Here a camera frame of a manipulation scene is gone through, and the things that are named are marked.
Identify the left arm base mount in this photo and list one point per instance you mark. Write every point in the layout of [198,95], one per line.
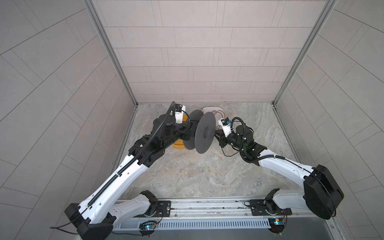
[162,209]

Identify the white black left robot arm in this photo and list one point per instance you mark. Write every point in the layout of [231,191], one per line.
[141,156]

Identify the aluminium corner post left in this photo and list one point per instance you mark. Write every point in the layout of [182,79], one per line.
[90,7]

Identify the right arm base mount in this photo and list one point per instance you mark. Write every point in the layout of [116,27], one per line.
[266,208]

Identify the aluminium corner post right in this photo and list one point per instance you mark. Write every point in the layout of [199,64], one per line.
[324,15]

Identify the aluminium corner post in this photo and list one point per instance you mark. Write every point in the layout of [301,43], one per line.
[324,15]
[90,7]

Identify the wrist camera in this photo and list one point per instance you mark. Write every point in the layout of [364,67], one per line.
[179,113]
[226,126]

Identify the yellow plastic tray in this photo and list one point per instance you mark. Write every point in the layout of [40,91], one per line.
[179,144]

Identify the right circuit board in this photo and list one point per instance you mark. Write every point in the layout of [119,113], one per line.
[277,226]

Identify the white plastic tray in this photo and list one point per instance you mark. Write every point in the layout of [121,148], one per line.
[214,110]

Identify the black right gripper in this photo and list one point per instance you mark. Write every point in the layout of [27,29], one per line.
[222,140]

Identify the circuit board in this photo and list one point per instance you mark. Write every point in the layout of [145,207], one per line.
[277,226]
[148,226]

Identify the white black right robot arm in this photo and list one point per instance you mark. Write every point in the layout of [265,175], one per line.
[318,192]

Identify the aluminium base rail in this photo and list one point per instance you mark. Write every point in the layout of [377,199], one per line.
[185,207]

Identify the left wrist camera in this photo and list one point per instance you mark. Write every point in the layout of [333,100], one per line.
[179,113]

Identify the grey perforated cable spool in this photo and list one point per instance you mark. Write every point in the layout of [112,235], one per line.
[202,132]

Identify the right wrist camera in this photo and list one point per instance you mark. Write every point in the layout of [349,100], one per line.
[226,126]

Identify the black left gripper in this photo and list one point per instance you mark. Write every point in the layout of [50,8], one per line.
[184,128]

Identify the left circuit board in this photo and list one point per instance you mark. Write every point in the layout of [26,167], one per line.
[148,226]

